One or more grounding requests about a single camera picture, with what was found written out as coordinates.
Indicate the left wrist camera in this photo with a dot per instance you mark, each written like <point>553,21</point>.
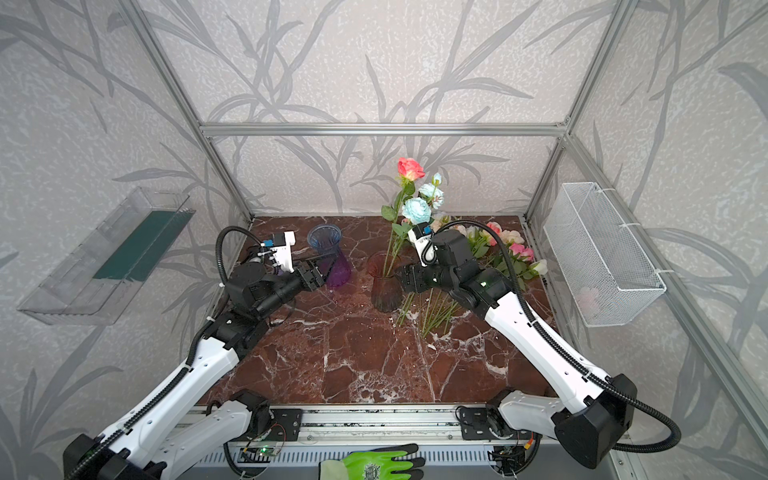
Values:
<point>276,252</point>

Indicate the clear plastic wall shelf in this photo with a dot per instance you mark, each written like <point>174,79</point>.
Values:
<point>95,283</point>

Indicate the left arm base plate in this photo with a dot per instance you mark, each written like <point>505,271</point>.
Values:
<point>277,425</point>

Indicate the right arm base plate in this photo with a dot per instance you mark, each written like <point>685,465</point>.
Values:
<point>474,423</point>

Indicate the white wire mesh basket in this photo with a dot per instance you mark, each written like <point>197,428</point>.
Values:
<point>609,275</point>

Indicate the light blue flower stem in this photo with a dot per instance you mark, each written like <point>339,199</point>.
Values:
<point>430,191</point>

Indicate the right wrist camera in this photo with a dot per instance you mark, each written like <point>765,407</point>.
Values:
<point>420,237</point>

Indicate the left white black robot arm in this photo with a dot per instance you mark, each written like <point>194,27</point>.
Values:
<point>144,443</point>

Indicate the pink red rose stem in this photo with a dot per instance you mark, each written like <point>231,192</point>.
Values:
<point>406,209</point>

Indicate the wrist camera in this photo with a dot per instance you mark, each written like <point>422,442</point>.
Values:
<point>276,252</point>
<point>420,237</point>

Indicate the aluminium cage frame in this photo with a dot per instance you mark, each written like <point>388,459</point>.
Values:
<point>746,397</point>

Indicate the blue purple glass vase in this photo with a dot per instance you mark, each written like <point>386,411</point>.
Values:
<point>326,239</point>

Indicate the pink white flower bunch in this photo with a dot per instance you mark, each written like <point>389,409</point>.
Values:
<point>434,312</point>

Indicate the green circuit board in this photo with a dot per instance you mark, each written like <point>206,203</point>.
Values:
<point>259,454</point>

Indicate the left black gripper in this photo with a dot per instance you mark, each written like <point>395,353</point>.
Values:
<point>308,279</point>

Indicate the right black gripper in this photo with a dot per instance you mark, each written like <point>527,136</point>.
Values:
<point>412,273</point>

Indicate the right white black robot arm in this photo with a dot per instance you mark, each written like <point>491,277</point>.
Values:
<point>592,413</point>

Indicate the aluminium front rail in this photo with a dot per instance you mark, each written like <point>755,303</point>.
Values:
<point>379,425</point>

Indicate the red glass vase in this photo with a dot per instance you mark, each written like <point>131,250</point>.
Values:
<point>386,292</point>

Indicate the green work glove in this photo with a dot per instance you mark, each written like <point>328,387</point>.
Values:
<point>385,463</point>

